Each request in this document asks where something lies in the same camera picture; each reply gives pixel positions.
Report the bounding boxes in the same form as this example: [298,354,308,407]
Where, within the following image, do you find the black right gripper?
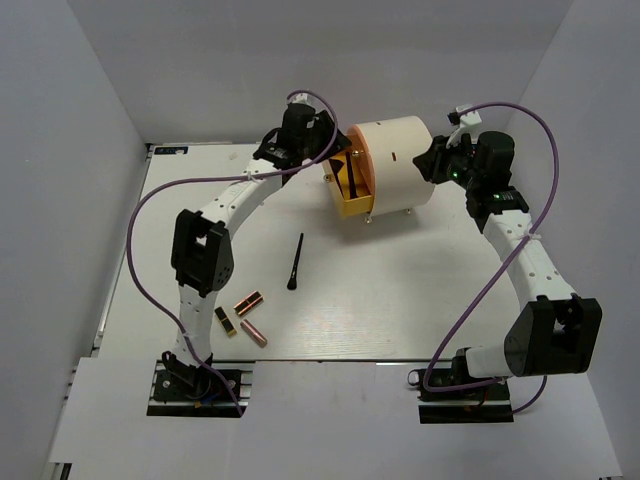
[412,131,482,191]

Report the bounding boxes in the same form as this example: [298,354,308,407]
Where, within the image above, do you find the brown fan makeup brush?
[328,158,345,191]

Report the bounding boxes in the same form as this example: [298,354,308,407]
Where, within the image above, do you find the cream round drawer organizer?
[354,116,435,216]

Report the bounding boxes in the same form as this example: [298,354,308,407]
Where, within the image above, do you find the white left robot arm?
[171,101,350,399]

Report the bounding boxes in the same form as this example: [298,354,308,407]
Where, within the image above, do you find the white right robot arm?
[413,131,602,399]

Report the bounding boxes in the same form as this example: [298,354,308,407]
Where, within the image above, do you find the thin black makeup brush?
[286,233,304,291]

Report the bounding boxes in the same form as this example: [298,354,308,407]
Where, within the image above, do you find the copper black lipstick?
[234,291,264,318]

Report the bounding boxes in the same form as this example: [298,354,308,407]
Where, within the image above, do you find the blue table sticker left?
[154,146,189,155]

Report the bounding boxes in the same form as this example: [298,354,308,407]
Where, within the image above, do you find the rose gold lipstick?
[240,320,268,348]

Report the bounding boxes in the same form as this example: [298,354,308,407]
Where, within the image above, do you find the black gold lipstick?
[214,307,237,338]

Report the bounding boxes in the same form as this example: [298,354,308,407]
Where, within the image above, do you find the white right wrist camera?
[446,104,482,148]

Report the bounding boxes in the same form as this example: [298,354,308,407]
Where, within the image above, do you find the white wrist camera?
[287,92,317,111]
[446,104,482,148]

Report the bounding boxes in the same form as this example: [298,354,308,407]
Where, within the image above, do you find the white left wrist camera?
[287,92,317,111]

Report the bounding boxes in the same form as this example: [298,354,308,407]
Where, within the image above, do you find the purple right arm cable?
[408,102,559,415]

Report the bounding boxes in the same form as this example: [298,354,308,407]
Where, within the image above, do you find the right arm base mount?
[407,368,514,425]

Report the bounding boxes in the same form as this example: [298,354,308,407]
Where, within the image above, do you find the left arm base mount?
[146,361,255,419]

